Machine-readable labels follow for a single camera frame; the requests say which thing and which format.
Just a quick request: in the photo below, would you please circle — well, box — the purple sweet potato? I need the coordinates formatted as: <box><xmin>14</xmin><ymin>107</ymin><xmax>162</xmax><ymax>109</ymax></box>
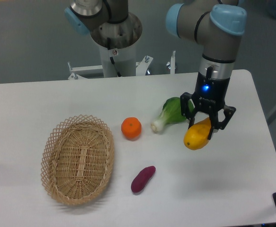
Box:
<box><xmin>131</xmin><ymin>166</ymin><xmax>156</xmax><ymax>194</ymax></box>

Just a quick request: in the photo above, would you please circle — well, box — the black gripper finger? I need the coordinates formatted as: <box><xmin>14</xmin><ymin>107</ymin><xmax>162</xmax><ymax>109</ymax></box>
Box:
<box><xmin>207</xmin><ymin>105</ymin><xmax>237</xmax><ymax>140</ymax></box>
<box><xmin>180</xmin><ymin>92</ymin><xmax>197</xmax><ymax>129</ymax></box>

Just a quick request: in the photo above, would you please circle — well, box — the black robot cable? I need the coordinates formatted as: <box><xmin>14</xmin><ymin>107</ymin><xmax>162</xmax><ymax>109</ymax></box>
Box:
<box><xmin>106</xmin><ymin>37</ymin><xmax>122</xmax><ymax>78</ymax></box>

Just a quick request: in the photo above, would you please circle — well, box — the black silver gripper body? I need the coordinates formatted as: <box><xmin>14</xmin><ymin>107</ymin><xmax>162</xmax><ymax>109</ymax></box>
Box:
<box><xmin>192</xmin><ymin>55</ymin><xmax>234</xmax><ymax>117</ymax></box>

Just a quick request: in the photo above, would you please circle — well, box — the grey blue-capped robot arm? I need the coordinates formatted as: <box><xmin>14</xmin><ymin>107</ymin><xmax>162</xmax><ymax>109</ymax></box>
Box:
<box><xmin>64</xmin><ymin>0</ymin><xmax>247</xmax><ymax>137</ymax></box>

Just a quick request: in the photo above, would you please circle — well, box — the orange tangerine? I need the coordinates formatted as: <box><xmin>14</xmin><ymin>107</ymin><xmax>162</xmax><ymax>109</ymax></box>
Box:
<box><xmin>121</xmin><ymin>117</ymin><xmax>142</xmax><ymax>140</ymax></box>

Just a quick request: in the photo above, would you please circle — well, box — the yellow mango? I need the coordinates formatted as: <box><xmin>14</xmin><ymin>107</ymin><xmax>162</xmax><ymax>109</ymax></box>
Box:
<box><xmin>183</xmin><ymin>117</ymin><xmax>211</xmax><ymax>150</ymax></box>

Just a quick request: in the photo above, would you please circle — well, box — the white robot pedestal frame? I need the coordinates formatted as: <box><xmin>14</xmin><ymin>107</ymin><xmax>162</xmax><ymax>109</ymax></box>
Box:
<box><xmin>67</xmin><ymin>44</ymin><xmax>178</xmax><ymax>80</ymax></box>

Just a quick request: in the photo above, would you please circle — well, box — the woven wicker basket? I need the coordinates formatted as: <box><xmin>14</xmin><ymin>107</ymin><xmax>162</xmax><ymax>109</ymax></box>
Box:
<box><xmin>41</xmin><ymin>115</ymin><xmax>115</xmax><ymax>205</ymax></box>

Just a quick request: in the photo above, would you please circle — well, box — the green bok choy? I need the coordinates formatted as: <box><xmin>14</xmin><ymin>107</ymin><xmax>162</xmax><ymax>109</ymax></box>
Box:
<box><xmin>151</xmin><ymin>97</ymin><xmax>188</xmax><ymax>133</ymax></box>

